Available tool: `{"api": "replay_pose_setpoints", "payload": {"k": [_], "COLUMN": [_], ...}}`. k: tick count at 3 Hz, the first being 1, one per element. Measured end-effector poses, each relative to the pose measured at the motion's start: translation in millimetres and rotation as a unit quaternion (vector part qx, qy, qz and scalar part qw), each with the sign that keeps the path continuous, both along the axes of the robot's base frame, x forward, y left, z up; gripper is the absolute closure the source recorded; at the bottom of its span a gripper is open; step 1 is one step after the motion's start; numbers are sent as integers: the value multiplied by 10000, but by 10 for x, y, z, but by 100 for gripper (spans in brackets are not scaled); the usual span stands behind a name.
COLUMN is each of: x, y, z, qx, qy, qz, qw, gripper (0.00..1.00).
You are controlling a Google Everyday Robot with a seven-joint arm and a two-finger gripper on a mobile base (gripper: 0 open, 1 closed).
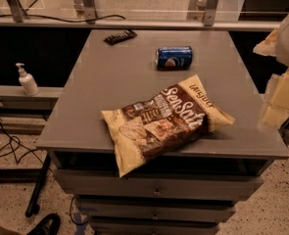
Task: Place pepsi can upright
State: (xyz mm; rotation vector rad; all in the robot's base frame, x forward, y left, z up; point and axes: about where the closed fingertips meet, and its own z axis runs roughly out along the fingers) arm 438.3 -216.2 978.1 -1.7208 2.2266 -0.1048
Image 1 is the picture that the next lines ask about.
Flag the metal frame rail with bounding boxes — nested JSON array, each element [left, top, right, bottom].
[[0, 18, 280, 31]]

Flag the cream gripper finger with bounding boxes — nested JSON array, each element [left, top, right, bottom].
[[253, 28, 278, 57], [258, 68, 289, 132]]

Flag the black cable on rail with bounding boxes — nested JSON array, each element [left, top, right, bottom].
[[0, 13, 126, 24]]

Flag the white pump lotion bottle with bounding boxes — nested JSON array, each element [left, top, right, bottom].
[[16, 63, 39, 96]]

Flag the black shoe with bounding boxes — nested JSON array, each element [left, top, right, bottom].
[[26, 213, 61, 235]]

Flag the grey drawer cabinet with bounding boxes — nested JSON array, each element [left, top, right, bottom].
[[38, 30, 289, 235]]

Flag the blue pepsi can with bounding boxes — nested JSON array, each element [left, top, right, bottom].
[[156, 46, 193, 71]]

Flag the brown yellow chip bag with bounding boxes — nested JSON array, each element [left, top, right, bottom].
[[102, 75, 234, 177]]

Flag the black floor cables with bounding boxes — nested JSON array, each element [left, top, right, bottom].
[[0, 96, 47, 168]]

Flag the black stand leg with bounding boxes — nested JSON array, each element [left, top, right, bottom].
[[25, 156, 51, 217]]

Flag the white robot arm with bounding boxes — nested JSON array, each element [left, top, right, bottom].
[[253, 14, 289, 129]]

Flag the dark candy bar wrapper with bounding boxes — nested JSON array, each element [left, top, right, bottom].
[[104, 29, 137, 46]]

